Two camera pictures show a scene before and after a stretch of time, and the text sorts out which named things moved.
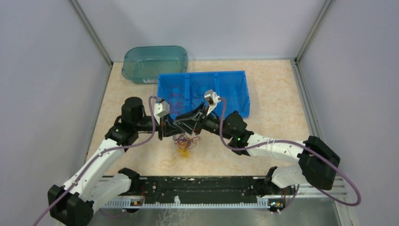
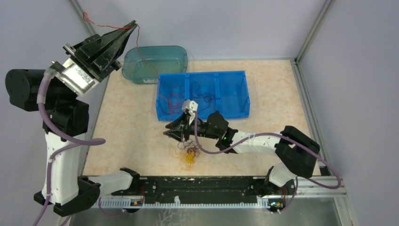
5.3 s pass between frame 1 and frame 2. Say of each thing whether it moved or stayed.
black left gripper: moved
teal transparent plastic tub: stayed
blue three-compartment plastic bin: stayed
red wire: stayed
